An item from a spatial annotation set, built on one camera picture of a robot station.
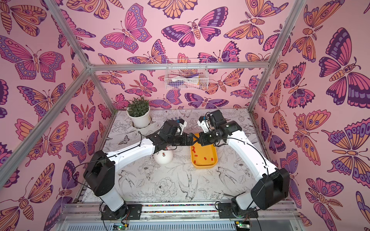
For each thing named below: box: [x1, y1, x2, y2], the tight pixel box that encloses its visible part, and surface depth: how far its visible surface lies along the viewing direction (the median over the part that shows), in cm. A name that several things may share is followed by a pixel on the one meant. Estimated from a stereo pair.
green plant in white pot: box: [126, 96, 151, 129], surface depth 102 cm
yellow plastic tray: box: [190, 133, 219, 169], surface depth 94 cm
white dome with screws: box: [153, 149, 174, 166], surface depth 87 cm
